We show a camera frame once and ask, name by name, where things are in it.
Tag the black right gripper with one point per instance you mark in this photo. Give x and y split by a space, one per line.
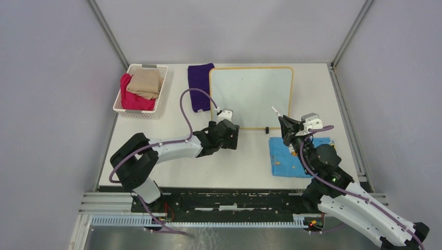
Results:
288 132

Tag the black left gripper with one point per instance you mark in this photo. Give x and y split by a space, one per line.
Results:
231 142

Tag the white orange marker pen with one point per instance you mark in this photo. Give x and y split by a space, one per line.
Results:
276 111

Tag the yellow framed whiteboard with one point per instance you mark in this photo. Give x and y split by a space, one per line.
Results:
250 92

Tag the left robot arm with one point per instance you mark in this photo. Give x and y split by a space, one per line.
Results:
135 160

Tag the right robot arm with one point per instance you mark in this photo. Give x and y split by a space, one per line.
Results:
333 191

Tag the blue patterned cloth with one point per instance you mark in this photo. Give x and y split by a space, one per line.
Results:
283 164

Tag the purple folded cloth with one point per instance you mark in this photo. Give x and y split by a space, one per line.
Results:
198 78

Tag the white plastic basket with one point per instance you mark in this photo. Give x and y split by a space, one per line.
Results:
160 103

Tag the beige cloth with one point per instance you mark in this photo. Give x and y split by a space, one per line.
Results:
146 83

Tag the pink cloth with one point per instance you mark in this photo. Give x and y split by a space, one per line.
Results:
133 101

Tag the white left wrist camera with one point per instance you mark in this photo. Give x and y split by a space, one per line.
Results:
224 114

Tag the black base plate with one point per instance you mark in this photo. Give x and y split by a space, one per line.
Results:
187 204

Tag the aluminium rail frame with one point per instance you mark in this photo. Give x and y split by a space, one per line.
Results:
314 90

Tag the white cable duct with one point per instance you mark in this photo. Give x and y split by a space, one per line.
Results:
147 222

